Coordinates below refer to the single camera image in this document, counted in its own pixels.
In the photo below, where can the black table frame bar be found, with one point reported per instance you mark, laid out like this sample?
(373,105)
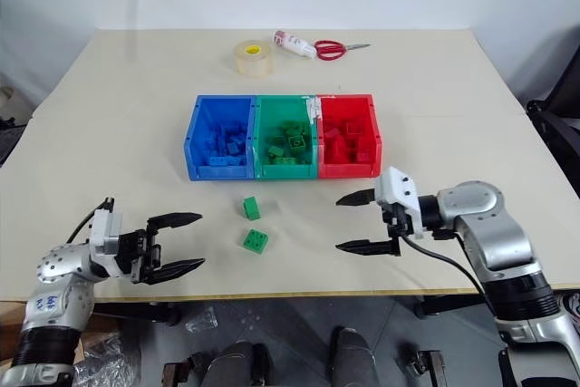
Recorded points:
(453,306)
(136,313)

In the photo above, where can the large green building block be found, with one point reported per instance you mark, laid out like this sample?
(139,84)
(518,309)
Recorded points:
(297,144)

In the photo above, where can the dark rounded shape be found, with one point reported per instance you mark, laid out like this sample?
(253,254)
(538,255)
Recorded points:
(242,366)
(354,357)

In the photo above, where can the red plastic bin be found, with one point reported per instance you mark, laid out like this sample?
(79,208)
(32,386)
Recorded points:
(371,142)

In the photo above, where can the white tube with red print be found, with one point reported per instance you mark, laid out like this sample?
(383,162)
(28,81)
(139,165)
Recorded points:
(294,45)

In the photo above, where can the blue plastic bin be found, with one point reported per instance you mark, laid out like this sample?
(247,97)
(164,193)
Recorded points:
(199,142)

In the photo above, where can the clear tape roll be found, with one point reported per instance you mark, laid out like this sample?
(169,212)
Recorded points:
(254,58)

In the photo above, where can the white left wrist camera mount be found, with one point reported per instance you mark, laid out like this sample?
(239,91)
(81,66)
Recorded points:
(105,230)

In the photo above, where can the crumpled grey plastic bag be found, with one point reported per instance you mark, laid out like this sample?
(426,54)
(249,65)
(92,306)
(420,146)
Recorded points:
(106,360)

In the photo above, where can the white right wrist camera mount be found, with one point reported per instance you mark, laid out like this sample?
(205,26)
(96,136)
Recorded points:
(399,190)

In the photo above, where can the tall green building block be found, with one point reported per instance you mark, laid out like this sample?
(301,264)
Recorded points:
(251,208)

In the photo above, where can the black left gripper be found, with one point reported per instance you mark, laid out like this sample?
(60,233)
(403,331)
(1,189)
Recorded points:
(138,251)

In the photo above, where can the black caster foot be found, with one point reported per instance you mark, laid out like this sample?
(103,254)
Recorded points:
(428,366)
(179,374)

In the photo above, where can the blue building block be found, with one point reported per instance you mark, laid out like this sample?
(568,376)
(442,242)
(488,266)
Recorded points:
(234,148)
(219,160)

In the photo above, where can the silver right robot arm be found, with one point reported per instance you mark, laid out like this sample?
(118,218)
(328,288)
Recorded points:
(494,233)

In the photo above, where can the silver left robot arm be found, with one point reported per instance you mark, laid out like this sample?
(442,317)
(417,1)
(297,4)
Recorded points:
(52,287)

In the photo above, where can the black chair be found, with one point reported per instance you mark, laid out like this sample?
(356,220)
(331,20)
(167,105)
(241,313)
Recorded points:
(555,124)

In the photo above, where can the clear plastic wrapper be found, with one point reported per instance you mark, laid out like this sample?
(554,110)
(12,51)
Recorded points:
(201,319)

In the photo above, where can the green plastic bin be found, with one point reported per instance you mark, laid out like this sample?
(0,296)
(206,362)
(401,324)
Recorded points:
(263,133)

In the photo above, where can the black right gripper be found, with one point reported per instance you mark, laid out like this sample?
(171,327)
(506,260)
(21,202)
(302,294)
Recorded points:
(399,221)

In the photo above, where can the red building block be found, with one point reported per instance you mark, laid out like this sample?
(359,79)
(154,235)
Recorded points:
(354,128)
(333,134)
(364,156)

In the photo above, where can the flat green building block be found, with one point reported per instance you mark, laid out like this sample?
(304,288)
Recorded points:
(254,240)

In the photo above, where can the dark bag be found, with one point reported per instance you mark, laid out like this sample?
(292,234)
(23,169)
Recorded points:
(10,140)

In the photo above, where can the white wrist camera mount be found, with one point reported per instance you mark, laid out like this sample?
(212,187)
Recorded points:
(105,230)
(399,190)

